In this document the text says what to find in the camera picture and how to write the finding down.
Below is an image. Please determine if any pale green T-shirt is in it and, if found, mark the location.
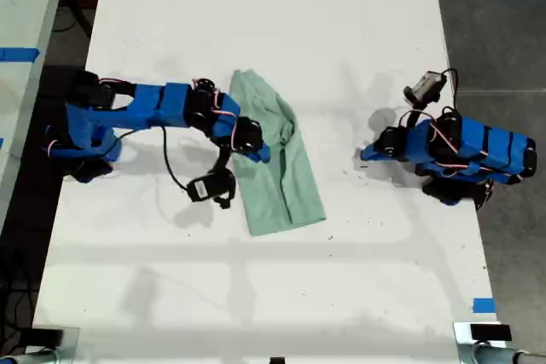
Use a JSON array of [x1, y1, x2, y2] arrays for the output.
[[229, 68, 328, 238]]

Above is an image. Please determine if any black camera cable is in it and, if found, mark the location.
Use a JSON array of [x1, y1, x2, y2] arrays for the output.
[[162, 126, 191, 192], [439, 66, 460, 114]]

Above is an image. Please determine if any black floor cable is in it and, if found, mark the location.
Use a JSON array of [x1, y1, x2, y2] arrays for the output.
[[53, 0, 94, 38]]

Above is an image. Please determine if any grey black camera box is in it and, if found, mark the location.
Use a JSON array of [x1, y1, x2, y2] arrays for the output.
[[402, 68, 448, 106]]

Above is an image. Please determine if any metal table bracket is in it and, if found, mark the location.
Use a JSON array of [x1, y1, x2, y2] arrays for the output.
[[452, 321, 514, 346], [24, 326, 81, 356]]

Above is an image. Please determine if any black camera box white label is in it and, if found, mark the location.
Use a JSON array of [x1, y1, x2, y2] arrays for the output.
[[186, 167, 237, 211]]

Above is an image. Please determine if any long blue tape strip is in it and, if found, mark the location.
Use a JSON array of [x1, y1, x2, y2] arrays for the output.
[[0, 46, 42, 63]]

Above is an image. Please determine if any white side table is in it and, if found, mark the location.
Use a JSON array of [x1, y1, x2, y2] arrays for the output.
[[0, 0, 72, 228]]

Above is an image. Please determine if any small black box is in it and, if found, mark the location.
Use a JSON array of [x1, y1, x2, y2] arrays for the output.
[[469, 324, 513, 342], [30, 326, 64, 346]]

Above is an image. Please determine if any grey pipe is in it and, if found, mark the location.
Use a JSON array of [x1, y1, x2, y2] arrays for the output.
[[457, 344, 546, 364], [0, 348, 59, 364]]

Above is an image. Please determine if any short blue tape strip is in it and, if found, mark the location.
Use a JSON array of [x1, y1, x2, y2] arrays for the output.
[[472, 297, 497, 315]]

